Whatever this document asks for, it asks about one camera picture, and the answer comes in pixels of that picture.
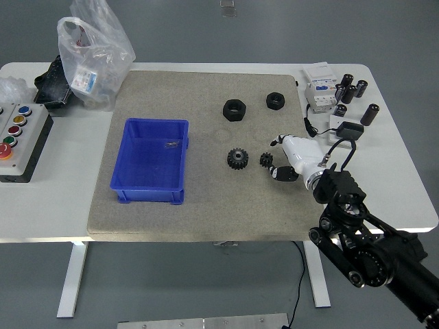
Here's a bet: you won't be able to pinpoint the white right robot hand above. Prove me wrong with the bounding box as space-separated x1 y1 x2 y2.
268 134 327 184

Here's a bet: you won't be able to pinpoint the large black gear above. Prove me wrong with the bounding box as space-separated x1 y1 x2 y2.
226 147 250 171

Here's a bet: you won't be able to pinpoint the small black hex nut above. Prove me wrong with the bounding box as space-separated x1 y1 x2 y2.
265 91 287 110

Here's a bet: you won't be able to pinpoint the large black hex nut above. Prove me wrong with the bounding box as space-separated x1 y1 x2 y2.
222 98 248 121

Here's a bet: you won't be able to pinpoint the grey push-button control box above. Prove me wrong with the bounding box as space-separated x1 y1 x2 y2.
0 101 55 184

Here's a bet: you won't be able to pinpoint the white square plate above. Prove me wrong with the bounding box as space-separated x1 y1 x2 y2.
327 114 357 150

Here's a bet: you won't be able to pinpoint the black power adapter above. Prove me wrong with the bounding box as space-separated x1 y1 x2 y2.
335 121 365 141

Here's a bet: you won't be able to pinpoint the white circuit breaker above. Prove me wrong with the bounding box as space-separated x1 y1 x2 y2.
302 61 339 114

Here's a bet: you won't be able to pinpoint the grey-brown mat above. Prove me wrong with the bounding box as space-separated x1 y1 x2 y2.
86 70 324 243

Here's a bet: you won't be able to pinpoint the white table leg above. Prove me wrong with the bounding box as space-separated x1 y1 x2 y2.
303 241 332 308
56 241 91 319

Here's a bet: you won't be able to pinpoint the blue plastic bin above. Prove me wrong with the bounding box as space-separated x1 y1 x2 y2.
109 117 190 205

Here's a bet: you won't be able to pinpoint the grey floor plate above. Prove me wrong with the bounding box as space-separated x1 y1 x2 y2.
219 0 238 18

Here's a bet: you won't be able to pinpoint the clear plastic bag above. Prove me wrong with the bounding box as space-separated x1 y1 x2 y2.
56 0 137 112

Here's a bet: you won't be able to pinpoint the white printed carton in bag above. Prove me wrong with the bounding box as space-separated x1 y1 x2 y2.
71 64 99 95

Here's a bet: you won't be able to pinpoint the black foam pouch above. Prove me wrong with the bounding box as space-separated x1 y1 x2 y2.
33 54 75 111

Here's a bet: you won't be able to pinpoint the crumpled clear plastic wrap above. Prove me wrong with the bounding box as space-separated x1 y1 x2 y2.
0 76 35 106

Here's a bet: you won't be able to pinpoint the black adapter cord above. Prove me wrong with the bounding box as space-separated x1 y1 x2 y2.
303 104 340 138

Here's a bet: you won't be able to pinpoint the black cable under table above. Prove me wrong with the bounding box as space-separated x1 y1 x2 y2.
283 241 307 329

